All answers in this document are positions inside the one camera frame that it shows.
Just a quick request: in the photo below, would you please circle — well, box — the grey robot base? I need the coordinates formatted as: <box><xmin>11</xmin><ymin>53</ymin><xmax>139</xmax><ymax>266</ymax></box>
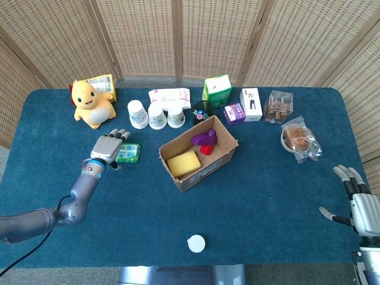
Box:
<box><xmin>118</xmin><ymin>264</ymin><xmax>247</xmax><ymax>285</ymax></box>

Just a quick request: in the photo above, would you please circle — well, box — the green wet wipes pack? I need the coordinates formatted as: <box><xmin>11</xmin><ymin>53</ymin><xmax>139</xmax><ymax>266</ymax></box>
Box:
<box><xmin>115</xmin><ymin>142</ymin><xmax>142</xmax><ymax>164</ymax></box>

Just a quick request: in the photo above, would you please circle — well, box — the white round lid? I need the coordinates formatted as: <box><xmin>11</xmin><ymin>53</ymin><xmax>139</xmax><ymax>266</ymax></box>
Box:
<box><xmin>186</xmin><ymin>234</ymin><xmax>206</xmax><ymax>254</ymax></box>

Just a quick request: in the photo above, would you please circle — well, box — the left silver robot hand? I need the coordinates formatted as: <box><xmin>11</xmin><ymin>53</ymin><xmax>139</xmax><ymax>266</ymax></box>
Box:
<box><xmin>90</xmin><ymin>128</ymin><xmax>131</xmax><ymax>171</ymax></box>

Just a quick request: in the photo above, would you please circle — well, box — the brown cardboard box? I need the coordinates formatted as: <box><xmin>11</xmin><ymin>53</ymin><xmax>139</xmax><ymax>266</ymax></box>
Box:
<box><xmin>158</xmin><ymin>115</ymin><xmax>239</xmax><ymax>194</ymax></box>

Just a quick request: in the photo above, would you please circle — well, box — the white box with black print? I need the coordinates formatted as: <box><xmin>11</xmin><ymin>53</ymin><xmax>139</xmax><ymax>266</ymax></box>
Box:
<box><xmin>239</xmin><ymin>88</ymin><xmax>264</xmax><ymax>122</ymax></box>

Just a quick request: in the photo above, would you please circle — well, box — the green tissue box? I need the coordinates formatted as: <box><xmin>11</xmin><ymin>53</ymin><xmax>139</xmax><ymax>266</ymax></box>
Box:
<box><xmin>201</xmin><ymin>74</ymin><xmax>232</xmax><ymax>109</ymax></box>

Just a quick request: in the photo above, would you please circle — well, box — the brown bread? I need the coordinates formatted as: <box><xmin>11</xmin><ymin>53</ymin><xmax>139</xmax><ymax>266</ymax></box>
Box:
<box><xmin>284</xmin><ymin>126</ymin><xmax>309</xmax><ymax>149</ymax></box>

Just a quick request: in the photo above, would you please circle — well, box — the yellow sponge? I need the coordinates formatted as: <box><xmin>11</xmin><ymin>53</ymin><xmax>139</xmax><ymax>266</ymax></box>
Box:
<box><xmin>166</xmin><ymin>150</ymin><xmax>202</xmax><ymax>179</ymax></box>

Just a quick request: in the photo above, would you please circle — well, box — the white pink tissue pack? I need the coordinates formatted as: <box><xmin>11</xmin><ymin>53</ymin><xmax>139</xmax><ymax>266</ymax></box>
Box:
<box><xmin>148</xmin><ymin>88</ymin><xmax>192</xmax><ymax>111</ymax></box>

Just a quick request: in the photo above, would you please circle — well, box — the yellow snack box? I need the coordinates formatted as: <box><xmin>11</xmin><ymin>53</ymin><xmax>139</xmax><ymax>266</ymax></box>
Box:
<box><xmin>87</xmin><ymin>74</ymin><xmax>118</xmax><ymax>103</ymax></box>

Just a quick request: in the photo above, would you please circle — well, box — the white paper cup stack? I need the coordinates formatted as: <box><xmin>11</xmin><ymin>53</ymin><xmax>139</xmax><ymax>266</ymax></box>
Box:
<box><xmin>167</xmin><ymin>104</ymin><xmax>186</xmax><ymax>129</ymax></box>
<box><xmin>127</xmin><ymin>100</ymin><xmax>149</xmax><ymax>129</ymax></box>
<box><xmin>147</xmin><ymin>102</ymin><xmax>167</xmax><ymax>130</ymax></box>

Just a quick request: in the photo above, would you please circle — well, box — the clear plastic bag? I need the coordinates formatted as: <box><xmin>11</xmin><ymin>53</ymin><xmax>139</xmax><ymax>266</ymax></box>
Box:
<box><xmin>280</xmin><ymin>115</ymin><xmax>323</xmax><ymax>164</ymax></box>

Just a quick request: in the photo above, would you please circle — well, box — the blue carpet table cover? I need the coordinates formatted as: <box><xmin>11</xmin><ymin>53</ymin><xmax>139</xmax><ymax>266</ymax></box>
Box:
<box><xmin>0</xmin><ymin>87</ymin><xmax>380</xmax><ymax>270</ymax></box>

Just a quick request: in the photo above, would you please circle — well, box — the wicker folding screen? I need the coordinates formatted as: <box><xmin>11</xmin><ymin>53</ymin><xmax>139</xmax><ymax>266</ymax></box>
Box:
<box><xmin>0</xmin><ymin>0</ymin><xmax>380</xmax><ymax>164</ymax></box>

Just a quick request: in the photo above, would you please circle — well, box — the small purple box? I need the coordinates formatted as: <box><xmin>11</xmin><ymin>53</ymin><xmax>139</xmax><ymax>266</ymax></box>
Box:
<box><xmin>223</xmin><ymin>103</ymin><xmax>246</xmax><ymax>126</ymax></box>

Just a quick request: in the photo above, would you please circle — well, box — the black mesh pen holder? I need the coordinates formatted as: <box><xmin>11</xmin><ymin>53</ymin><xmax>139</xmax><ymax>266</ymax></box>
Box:
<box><xmin>192</xmin><ymin>100</ymin><xmax>217</xmax><ymax>127</ymax></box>

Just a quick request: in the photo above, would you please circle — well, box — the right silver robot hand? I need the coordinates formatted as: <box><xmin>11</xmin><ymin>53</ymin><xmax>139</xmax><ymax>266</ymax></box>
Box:
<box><xmin>319</xmin><ymin>164</ymin><xmax>380</xmax><ymax>238</ymax></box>

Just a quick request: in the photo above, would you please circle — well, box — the purple and red toy block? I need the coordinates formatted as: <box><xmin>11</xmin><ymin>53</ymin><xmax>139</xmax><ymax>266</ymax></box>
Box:
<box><xmin>191</xmin><ymin>129</ymin><xmax>218</xmax><ymax>156</ymax></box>

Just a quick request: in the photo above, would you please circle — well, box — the clear box of brown cups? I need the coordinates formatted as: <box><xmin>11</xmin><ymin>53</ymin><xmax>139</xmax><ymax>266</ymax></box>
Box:
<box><xmin>264</xmin><ymin>90</ymin><xmax>294</xmax><ymax>124</ymax></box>

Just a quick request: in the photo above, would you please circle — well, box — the yellow plush dinosaur toy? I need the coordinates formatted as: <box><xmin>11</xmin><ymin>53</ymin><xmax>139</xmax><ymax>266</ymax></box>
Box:
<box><xmin>68</xmin><ymin>79</ymin><xmax>117</xmax><ymax>130</ymax></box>

